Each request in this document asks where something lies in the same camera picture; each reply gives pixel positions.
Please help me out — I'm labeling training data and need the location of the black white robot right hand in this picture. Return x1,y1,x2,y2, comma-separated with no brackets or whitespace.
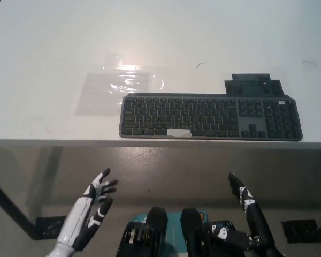
205,172,275,251

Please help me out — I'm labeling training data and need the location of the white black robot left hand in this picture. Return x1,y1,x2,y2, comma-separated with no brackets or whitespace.
56,168,120,252

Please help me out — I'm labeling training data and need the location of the black floor tape patch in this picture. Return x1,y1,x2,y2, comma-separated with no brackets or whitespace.
35,215,66,239
280,219,319,244

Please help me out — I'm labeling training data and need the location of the black metal table leg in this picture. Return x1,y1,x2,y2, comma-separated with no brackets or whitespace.
0,173,43,240

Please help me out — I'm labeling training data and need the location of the white tape strip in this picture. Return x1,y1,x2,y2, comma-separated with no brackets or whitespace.
167,128,192,138

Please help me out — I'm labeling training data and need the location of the clear plastic bag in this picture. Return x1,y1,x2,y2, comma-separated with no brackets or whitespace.
74,72,150,117

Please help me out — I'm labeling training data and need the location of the clear crinkled plastic film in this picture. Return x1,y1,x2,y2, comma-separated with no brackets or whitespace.
103,50,166,94

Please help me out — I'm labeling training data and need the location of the dark grey wireless keyboard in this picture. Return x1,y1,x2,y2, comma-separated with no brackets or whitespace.
119,92,303,142

